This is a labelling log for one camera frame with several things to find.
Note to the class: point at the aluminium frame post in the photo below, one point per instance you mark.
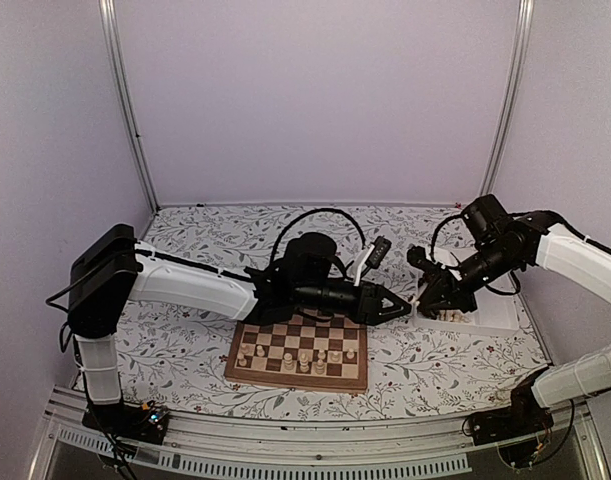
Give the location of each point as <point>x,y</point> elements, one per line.
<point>519,52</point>
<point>109,24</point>

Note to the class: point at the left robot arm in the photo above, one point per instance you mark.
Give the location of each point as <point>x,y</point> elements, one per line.
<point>118,268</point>

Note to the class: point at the light bishop piece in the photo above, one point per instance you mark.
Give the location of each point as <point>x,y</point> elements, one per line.
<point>319,367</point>

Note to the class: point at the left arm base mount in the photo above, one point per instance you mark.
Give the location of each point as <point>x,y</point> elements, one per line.
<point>147,422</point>

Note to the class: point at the light king piece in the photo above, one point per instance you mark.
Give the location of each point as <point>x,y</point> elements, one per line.
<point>304,363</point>

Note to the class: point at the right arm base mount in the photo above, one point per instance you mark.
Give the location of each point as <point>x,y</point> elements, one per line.
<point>520,433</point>

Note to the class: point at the right aluminium frame post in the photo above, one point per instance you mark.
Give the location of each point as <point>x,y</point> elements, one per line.
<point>519,52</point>

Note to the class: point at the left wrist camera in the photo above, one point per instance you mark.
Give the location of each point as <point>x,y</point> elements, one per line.
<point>369,258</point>

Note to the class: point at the front aluminium rail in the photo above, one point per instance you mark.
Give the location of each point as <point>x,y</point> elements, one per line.
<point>200,446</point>

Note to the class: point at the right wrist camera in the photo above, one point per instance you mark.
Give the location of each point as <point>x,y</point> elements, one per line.
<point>418,257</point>

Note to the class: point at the white plastic tray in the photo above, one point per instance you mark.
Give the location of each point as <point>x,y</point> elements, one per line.
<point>496,314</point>

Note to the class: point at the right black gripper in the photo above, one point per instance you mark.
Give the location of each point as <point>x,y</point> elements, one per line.
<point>449,289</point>

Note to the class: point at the light queen piece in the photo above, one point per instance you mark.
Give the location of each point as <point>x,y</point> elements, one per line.
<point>288,362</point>

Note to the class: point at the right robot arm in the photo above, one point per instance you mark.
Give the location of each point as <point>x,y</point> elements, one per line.
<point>509,242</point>

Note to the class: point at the wooden chess board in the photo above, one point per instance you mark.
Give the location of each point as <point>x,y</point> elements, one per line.
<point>301,334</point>

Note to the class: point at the left aluminium frame post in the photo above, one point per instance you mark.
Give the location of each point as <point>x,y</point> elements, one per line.
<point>109,24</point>

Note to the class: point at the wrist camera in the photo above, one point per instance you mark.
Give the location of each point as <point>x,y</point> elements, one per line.
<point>418,257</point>
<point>369,258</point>

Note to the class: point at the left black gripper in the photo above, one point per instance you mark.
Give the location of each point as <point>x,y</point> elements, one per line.
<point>370,308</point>

